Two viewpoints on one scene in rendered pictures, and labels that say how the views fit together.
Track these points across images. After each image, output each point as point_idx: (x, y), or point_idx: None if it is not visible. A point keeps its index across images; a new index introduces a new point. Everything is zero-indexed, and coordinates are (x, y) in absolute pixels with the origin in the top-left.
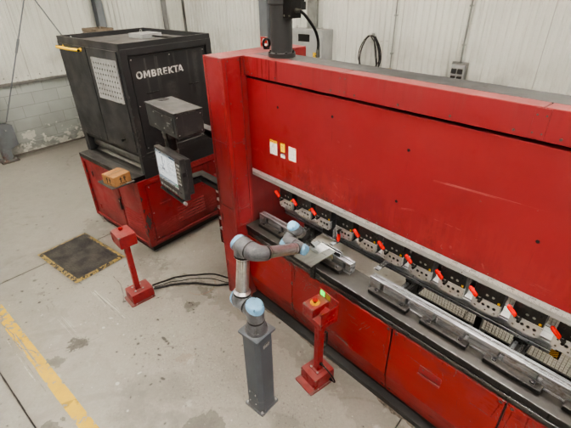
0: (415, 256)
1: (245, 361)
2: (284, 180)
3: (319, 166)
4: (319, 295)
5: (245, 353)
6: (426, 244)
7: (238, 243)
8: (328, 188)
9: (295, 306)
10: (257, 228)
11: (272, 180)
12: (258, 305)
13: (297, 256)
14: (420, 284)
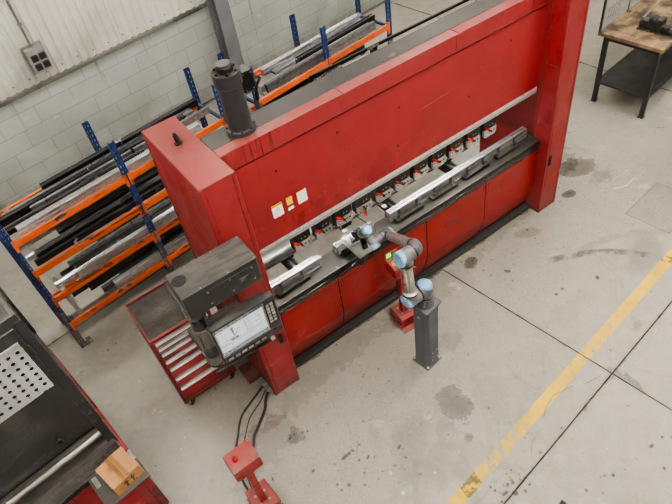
0: (417, 166)
1: (429, 333)
2: (297, 226)
3: (333, 179)
4: (386, 259)
5: (430, 325)
6: (421, 152)
7: (409, 254)
8: (344, 188)
9: (347, 310)
10: (283, 299)
11: (282, 241)
12: (426, 280)
13: (362, 255)
14: (393, 192)
